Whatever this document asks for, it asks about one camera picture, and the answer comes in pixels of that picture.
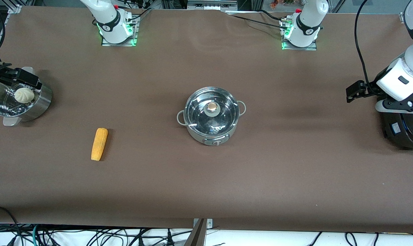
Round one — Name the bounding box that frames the glass pot lid with knob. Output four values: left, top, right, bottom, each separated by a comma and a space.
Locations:
186, 88, 240, 136

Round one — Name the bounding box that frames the steel steamer pot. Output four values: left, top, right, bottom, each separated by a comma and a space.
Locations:
0, 67, 53, 127

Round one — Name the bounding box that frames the yellow corn cob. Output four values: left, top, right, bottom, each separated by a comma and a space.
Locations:
91, 128, 109, 162

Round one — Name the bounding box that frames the white steamed bun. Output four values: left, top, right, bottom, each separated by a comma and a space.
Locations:
15, 87, 35, 104

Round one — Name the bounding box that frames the black round appliance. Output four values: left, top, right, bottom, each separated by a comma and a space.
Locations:
382, 110, 413, 151

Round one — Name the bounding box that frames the grey power box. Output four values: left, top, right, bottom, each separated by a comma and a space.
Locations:
187, 0, 229, 11

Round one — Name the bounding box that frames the dark stand pole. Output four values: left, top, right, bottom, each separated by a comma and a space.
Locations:
183, 219, 207, 246

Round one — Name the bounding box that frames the long black cable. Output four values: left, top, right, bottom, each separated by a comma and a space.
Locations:
354, 0, 380, 90

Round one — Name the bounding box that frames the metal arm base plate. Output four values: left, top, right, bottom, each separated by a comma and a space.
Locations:
101, 15, 139, 47
281, 20, 318, 51

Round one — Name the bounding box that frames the silver aluminium frame rail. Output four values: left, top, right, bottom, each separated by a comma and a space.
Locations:
0, 0, 35, 15

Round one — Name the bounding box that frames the metal table edge bracket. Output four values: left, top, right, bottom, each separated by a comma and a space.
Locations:
193, 218, 213, 230

